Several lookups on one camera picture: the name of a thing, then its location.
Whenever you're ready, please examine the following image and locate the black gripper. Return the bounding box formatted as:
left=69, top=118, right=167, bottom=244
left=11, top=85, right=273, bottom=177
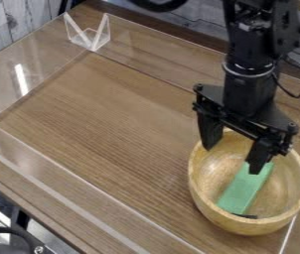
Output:
left=193, top=73, right=298, bottom=175

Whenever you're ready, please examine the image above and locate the green rectangular block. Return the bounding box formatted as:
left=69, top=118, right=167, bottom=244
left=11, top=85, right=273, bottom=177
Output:
left=217, top=163, right=274, bottom=215

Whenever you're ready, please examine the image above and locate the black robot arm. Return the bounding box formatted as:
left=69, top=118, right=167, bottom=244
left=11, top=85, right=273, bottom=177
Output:
left=193, top=0, right=300, bottom=175

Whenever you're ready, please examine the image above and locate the wooden bowl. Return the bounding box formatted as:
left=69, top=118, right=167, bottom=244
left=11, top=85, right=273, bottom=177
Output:
left=187, top=130, right=300, bottom=236

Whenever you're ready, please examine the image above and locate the clear acrylic tray wall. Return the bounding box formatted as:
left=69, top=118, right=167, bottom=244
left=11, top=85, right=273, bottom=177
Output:
left=0, top=128, right=203, bottom=254

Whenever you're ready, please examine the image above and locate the clear acrylic corner bracket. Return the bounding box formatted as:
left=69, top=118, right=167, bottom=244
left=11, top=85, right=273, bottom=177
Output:
left=64, top=13, right=110, bottom=52

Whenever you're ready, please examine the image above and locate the black table leg bracket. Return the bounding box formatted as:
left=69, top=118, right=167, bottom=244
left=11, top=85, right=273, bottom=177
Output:
left=9, top=206, right=48, bottom=254

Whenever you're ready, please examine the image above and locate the black cable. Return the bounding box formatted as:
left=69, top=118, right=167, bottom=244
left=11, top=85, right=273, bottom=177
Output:
left=0, top=225, right=39, bottom=249

